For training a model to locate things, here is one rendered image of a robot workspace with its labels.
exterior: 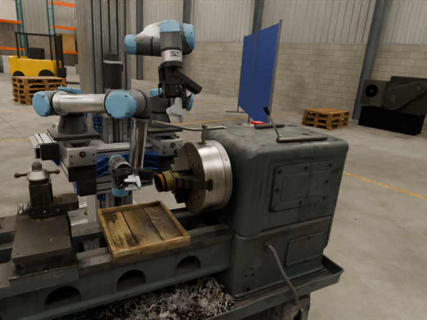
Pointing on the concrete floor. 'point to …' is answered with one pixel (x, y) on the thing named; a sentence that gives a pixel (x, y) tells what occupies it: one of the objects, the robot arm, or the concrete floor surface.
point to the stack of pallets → (33, 86)
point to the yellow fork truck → (39, 60)
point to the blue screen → (258, 72)
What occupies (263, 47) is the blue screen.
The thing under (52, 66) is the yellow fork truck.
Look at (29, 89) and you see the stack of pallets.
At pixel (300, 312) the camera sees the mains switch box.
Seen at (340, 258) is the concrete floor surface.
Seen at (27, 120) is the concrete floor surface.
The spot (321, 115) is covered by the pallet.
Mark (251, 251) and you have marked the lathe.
